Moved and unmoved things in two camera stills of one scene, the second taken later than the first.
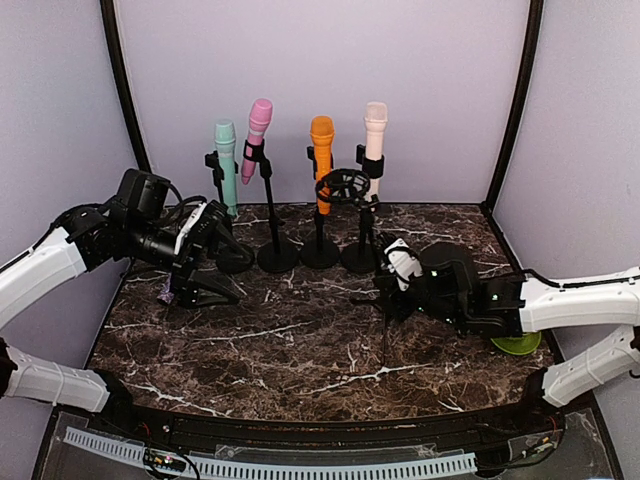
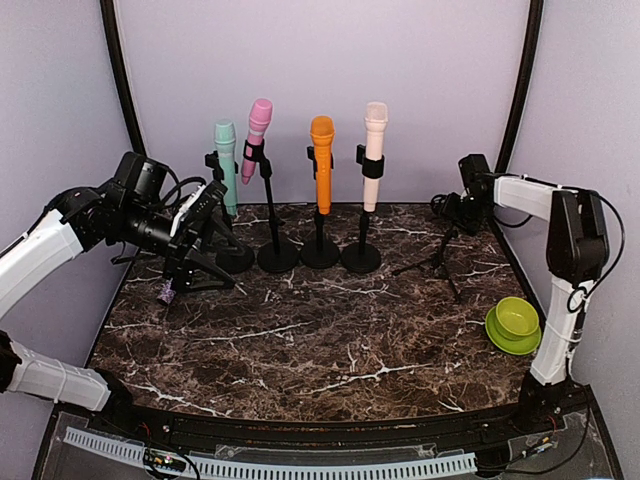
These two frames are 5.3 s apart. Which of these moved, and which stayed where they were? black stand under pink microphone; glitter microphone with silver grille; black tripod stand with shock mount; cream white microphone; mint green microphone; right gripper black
Moved: black tripod stand with shock mount; right gripper black
Stayed: black stand under pink microphone; cream white microphone; glitter microphone with silver grille; mint green microphone
